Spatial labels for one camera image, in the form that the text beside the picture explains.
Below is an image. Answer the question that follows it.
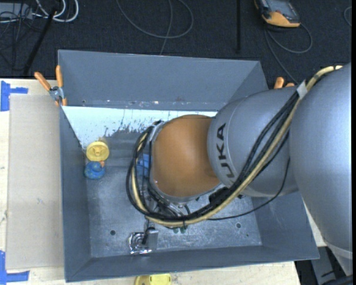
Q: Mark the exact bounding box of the blue toy duck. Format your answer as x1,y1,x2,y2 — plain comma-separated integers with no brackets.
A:
84,160,106,180

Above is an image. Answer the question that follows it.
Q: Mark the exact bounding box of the yellow round toy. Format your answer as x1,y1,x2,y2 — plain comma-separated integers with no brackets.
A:
85,141,110,162

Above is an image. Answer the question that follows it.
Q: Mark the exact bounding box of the pale flat board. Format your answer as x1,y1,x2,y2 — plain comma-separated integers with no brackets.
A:
5,93,65,270

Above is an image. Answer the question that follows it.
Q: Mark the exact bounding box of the grey metal bin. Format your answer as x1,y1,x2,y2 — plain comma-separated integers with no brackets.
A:
56,49,320,283

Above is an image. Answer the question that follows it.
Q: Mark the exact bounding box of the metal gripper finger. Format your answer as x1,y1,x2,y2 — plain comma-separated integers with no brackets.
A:
145,229,160,251
129,232,152,255

